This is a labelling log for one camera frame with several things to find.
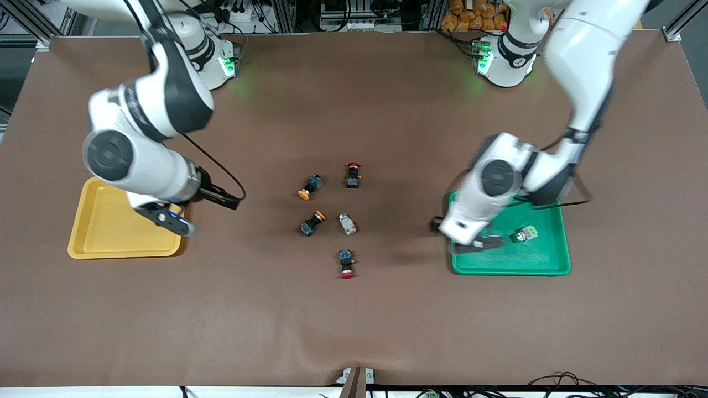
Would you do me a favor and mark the yellow plastic tray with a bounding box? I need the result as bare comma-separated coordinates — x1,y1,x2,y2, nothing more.
67,177,186,259

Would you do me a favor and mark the green plastic tray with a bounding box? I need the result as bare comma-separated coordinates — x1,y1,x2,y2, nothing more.
448,191,571,276

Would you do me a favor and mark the orange snack bag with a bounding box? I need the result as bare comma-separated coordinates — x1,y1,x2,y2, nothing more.
441,0,508,32

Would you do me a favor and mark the black cable tangle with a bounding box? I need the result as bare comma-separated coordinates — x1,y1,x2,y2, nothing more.
525,372,708,398

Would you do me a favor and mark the white power strip with plugs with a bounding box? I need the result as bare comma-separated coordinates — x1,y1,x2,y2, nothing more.
213,0,252,23

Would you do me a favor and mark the silver aluminium frame profile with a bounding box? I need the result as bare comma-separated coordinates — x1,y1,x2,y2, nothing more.
0,0,64,51
661,0,708,42

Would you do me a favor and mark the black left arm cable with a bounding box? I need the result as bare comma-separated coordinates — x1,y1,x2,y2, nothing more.
531,171,594,209

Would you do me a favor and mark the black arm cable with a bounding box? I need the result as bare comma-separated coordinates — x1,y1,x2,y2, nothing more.
531,171,594,209
123,0,247,202

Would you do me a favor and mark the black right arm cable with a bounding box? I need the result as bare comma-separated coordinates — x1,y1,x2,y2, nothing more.
123,0,247,202

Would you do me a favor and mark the yellow push button switch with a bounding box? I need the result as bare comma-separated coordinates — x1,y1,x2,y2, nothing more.
298,173,325,200
300,210,327,237

